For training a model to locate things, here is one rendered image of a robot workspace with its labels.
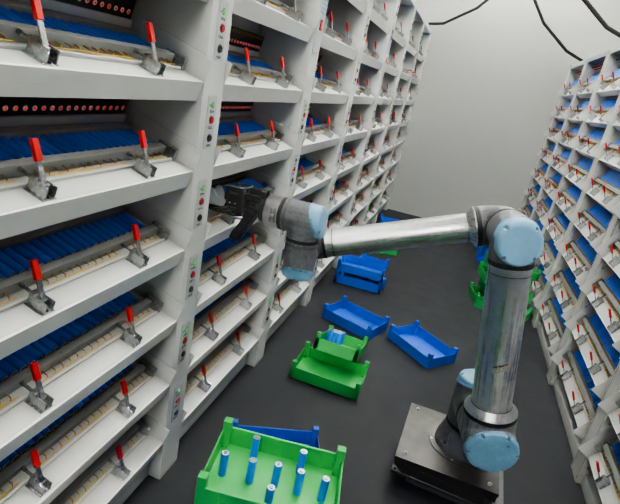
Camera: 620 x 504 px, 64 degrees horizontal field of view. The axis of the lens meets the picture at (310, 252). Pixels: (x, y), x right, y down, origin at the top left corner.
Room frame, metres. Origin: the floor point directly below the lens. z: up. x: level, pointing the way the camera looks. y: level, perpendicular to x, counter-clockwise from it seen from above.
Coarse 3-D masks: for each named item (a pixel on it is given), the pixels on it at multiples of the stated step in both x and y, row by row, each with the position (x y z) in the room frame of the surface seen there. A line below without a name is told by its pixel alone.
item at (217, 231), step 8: (248, 176) 1.85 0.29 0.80; (256, 176) 1.85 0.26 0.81; (264, 176) 1.84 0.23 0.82; (264, 184) 1.82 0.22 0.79; (272, 184) 1.83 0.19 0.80; (280, 184) 1.82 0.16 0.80; (272, 192) 1.81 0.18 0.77; (280, 192) 1.82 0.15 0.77; (240, 216) 1.49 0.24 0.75; (208, 224) 1.23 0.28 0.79; (216, 224) 1.35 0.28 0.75; (224, 224) 1.38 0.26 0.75; (232, 224) 1.41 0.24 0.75; (208, 232) 1.28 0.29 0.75; (216, 232) 1.31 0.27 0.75; (224, 232) 1.35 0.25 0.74; (208, 240) 1.26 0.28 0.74; (216, 240) 1.32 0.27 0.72
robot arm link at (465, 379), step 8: (464, 376) 1.40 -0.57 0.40; (472, 376) 1.41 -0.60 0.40; (456, 384) 1.42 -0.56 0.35; (464, 384) 1.38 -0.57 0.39; (472, 384) 1.36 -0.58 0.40; (456, 392) 1.40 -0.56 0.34; (464, 392) 1.37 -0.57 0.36; (456, 400) 1.38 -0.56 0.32; (456, 408) 1.35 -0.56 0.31; (448, 416) 1.41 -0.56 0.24; (456, 416) 1.33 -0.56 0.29; (456, 424) 1.37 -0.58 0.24
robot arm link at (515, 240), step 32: (512, 224) 1.20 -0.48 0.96; (512, 256) 1.18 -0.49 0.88; (512, 288) 1.20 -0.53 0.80; (512, 320) 1.19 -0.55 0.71; (480, 352) 1.23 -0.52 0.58; (512, 352) 1.19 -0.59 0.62; (480, 384) 1.21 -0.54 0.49; (512, 384) 1.20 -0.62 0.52; (480, 416) 1.19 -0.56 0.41; (512, 416) 1.19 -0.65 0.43; (480, 448) 1.15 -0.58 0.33; (512, 448) 1.15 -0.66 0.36
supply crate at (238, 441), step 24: (240, 432) 0.98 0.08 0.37; (216, 456) 0.93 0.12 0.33; (240, 456) 0.95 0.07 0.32; (264, 456) 0.97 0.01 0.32; (288, 456) 0.97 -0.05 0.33; (312, 456) 0.97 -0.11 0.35; (336, 456) 0.95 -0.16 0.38; (216, 480) 0.86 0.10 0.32; (240, 480) 0.88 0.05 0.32; (264, 480) 0.89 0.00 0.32; (288, 480) 0.91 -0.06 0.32; (312, 480) 0.92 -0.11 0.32; (336, 480) 0.94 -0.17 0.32
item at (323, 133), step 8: (312, 112) 2.53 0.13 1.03; (312, 120) 2.42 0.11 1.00; (320, 120) 2.52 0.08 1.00; (328, 120) 2.34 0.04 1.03; (312, 128) 2.09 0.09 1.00; (320, 128) 2.37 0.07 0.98; (328, 128) 2.49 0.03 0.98; (336, 128) 2.50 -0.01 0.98; (344, 128) 2.49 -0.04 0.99; (304, 136) 1.91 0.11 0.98; (312, 136) 2.08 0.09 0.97; (320, 136) 2.26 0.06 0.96; (328, 136) 2.34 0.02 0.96; (336, 136) 2.46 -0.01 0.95; (304, 144) 1.96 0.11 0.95; (312, 144) 2.05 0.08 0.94; (320, 144) 2.18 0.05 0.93; (328, 144) 2.33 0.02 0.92; (336, 144) 2.50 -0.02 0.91; (304, 152) 2.00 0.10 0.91
